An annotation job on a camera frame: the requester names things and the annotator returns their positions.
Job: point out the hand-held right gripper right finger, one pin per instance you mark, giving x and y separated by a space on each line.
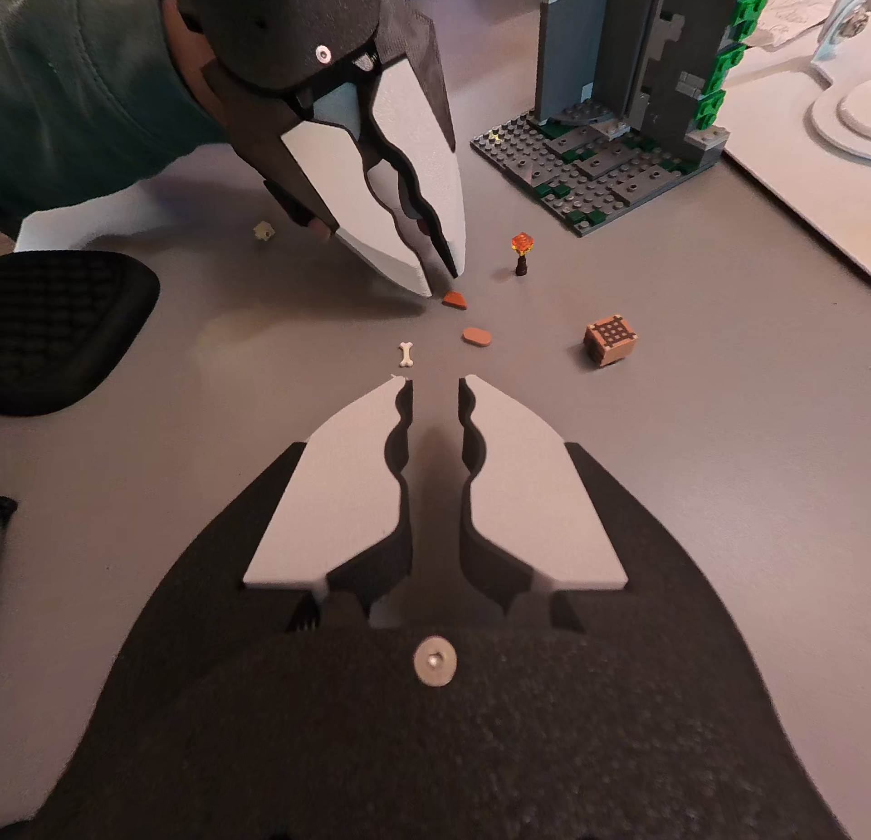
544 506

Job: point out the small white paper sheet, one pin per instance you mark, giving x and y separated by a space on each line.
789 17

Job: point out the white book stand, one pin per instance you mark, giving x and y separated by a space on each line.
803 139

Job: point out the white toy bone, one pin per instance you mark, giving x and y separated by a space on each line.
406 353

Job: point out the black honeycomb armrest pad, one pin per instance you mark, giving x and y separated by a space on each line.
61 330

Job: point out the person's left forearm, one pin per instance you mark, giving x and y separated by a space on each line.
81 91

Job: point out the small tan toy brick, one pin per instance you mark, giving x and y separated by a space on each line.
264 230

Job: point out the person's left hand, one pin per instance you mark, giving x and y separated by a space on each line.
194 71

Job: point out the orange flame toy brick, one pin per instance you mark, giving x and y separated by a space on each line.
522 242

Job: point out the tan toy brick cube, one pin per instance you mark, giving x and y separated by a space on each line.
610 340

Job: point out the grey toy brick building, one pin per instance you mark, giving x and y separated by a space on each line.
612 105

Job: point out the brown wedge toy tile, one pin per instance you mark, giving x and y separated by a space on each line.
454 300

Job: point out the brown oval toy tile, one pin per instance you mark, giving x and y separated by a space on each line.
477 336

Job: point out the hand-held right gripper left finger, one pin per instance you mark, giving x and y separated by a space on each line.
333 500

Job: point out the grey desk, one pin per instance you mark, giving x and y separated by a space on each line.
680 445

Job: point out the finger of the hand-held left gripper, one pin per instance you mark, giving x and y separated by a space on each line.
425 146
347 200

